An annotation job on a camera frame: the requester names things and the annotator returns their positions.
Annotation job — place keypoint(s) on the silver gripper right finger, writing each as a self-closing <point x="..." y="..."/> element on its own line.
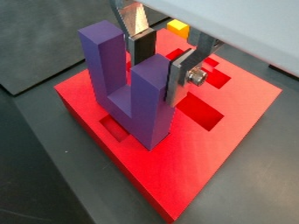
<point x="186" y="71"/>

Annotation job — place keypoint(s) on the yellow long block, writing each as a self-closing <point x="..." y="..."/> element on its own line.
<point x="179" y="28"/>

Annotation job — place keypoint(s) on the red insertion board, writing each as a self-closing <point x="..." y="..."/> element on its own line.
<point x="211" y="121"/>

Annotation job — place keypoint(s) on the purple U-shaped block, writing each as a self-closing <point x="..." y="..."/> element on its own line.
<point x="129" y="92"/>

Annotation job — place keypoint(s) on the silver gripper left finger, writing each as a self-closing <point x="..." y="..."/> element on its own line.
<point x="140" y="36"/>

